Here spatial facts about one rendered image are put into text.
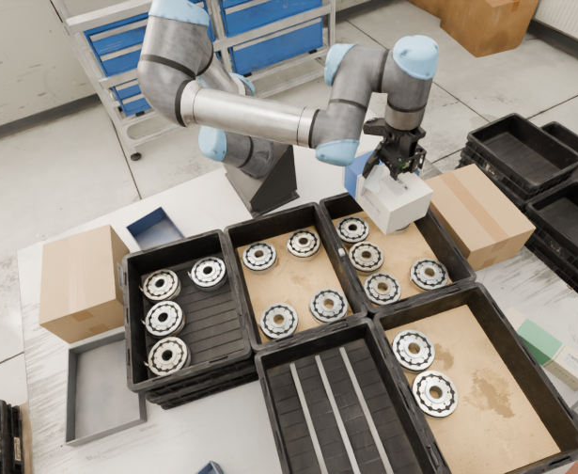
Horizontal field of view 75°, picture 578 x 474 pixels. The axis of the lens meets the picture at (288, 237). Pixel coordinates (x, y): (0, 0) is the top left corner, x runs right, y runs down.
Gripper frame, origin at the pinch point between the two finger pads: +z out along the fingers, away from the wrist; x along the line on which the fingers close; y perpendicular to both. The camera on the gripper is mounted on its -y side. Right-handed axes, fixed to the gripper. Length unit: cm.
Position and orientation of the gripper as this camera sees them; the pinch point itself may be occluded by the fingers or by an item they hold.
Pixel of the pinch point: (384, 181)
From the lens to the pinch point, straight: 97.3
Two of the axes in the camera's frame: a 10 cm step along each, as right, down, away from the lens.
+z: 0.8, 5.8, 8.1
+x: 8.9, -4.1, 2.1
